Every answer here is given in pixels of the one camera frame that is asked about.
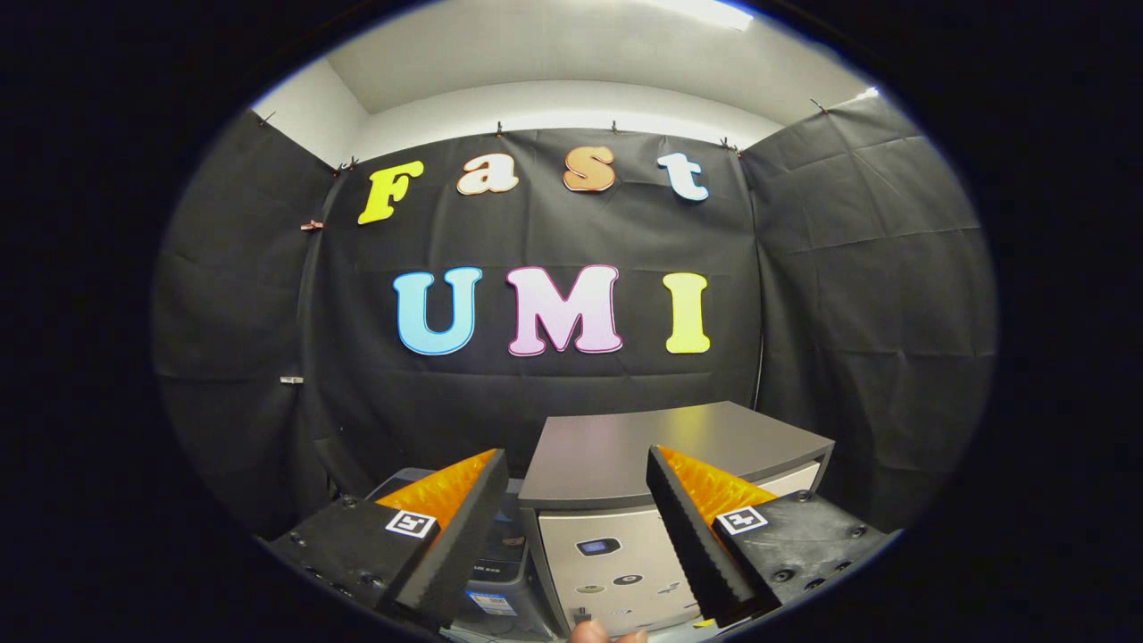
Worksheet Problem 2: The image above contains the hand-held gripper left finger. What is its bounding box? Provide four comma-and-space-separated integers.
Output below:
268, 448, 510, 630

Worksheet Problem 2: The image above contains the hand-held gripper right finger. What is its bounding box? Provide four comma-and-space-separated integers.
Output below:
645, 445, 898, 626

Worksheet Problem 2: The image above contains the grey beige cabinet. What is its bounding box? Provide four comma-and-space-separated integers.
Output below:
518, 400, 836, 637

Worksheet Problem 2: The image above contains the black backdrop cloth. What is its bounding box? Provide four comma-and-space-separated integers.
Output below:
152, 94, 997, 537

